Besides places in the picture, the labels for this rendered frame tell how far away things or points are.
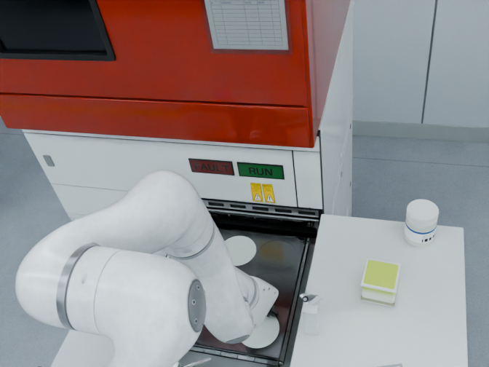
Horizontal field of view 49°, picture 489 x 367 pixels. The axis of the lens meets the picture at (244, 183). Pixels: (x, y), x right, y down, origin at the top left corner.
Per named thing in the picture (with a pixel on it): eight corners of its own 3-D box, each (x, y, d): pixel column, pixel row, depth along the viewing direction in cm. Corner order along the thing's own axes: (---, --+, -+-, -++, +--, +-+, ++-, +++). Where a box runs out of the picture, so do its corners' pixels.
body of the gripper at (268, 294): (240, 324, 110) (260, 333, 119) (266, 281, 111) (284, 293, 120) (214, 306, 114) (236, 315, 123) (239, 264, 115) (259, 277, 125)
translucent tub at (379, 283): (366, 274, 124) (367, 256, 119) (399, 281, 122) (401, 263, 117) (359, 302, 119) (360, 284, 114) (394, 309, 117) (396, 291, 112)
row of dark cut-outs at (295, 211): (165, 200, 153) (163, 194, 151) (319, 215, 141) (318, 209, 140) (164, 202, 153) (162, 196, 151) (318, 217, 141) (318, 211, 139)
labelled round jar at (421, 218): (404, 223, 133) (407, 196, 127) (434, 226, 131) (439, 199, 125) (402, 245, 128) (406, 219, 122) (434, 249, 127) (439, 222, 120)
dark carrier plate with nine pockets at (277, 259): (185, 226, 152) (185, 225, 152) (305, 240, 143) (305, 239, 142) (139, 334, 129) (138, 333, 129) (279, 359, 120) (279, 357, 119)
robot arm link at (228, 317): (231, 290, 77) (264, 338, 103) (207, 196, 85) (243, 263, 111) (171, 309, 77) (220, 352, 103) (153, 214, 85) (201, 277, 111)
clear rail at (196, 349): (132, 336, 130) (130, 333, 129) (284, 362, 119) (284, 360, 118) (129, 341, 129) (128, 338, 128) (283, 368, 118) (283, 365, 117)
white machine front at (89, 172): (72, 212, 173) (20, 113, 145) (325, 240, 151) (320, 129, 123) (68, 219, 171) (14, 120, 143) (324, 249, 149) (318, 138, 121)
